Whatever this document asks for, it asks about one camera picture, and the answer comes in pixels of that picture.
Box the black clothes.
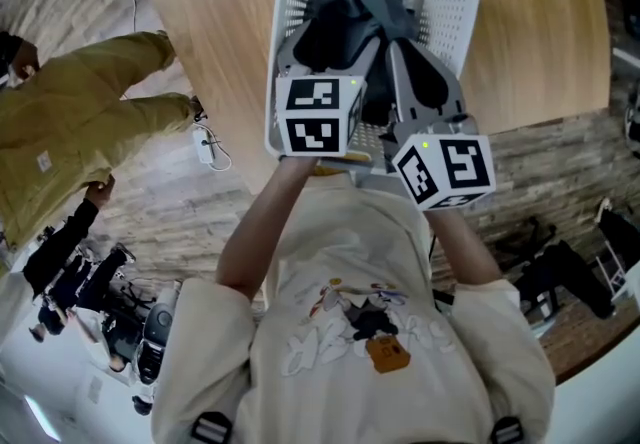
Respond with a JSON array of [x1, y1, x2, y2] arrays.
[[292, 0, 401, 129]]

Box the person's right forearm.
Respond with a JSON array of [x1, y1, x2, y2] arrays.
[[423, 205, 505, 289]]

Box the dark grey clothes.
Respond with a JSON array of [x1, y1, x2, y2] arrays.
[[344, 0, 420, 44]]

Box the white frame chair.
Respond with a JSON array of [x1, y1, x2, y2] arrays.
[[593, 197, 640, 304]]

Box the person's left forearm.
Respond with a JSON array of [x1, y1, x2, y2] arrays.
[[215, 155, 321, 303]]

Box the black strap buckle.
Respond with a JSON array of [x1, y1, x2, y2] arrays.
[[489, 415, 525, 444], [192, 410, 234, 444]]

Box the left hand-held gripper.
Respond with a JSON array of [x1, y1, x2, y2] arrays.
[[275, 20, 386, 158]]

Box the white power strip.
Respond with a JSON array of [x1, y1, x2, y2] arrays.
[[192, 126, 218, 165]]

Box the black robot equipment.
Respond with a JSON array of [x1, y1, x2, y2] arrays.
[[33, 241, 151, 373]]

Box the grey and black device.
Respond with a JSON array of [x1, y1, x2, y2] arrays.
[[135, 287, 180, 386]]

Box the person's cream printed sweatshirt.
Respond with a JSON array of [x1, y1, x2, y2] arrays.
[[149, 171, 557, 444]]

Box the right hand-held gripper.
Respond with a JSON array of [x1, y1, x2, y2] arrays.
[[380, 38, 498, 212]]

